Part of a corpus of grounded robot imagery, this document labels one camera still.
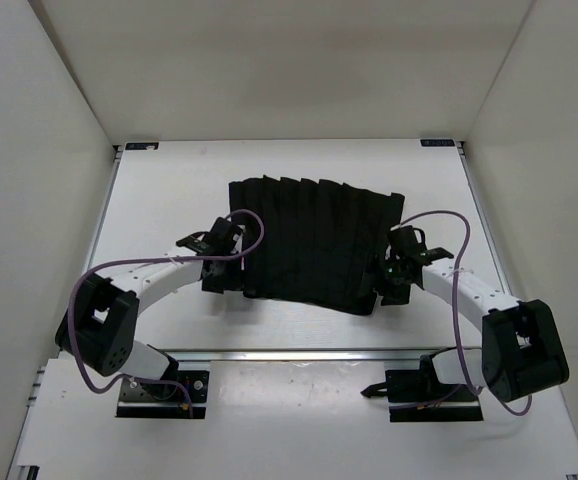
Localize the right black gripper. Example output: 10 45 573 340
356 252 412 306

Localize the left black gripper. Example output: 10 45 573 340
202 247 257 294

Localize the black pleated skirt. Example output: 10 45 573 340
223 177 405 316

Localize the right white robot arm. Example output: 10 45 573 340
383 226 570 403

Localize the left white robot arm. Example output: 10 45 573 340
71 218 244 398

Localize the right blue corner label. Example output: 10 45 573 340
420 138 455 148

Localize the blue corner label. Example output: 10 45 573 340
420 138 455 148
124 142 159 151

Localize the left blue corner label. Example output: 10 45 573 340
124 142 159 151

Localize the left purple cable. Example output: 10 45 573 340
66 208 265 415

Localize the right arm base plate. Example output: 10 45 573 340
360 368 484 423

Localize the aluminium table rail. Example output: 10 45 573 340
168 348 431 362

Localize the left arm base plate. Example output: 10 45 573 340
116 362 210 420

